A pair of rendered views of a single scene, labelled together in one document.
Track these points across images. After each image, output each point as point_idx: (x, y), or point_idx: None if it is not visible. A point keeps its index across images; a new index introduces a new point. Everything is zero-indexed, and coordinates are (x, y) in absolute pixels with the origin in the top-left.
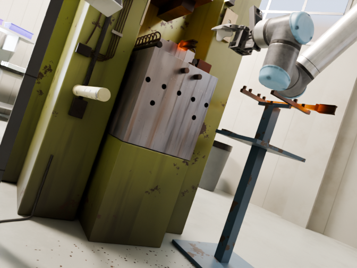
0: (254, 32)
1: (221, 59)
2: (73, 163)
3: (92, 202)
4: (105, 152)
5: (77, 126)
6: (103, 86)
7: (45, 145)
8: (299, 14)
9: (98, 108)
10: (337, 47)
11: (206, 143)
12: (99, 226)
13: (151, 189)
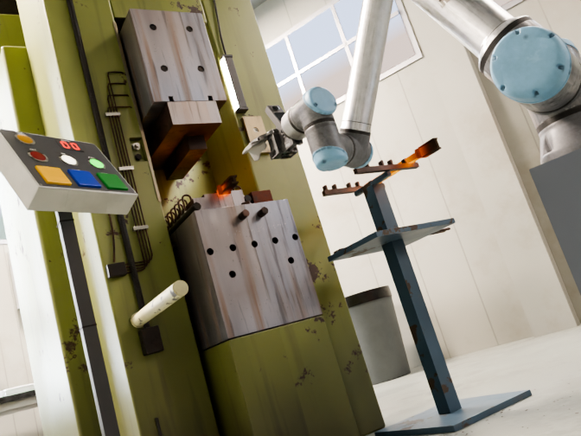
0: (284, 130)
1: (277, 176)
2: (186, 413)
3: None
4: (216, 373)
5: (162, 363)
6: None
7: (142, 410)
8: (309, 92)
9: (173, 326)
10: (367, 93)
11: (331, 286)
12: None
13: (301, 377)
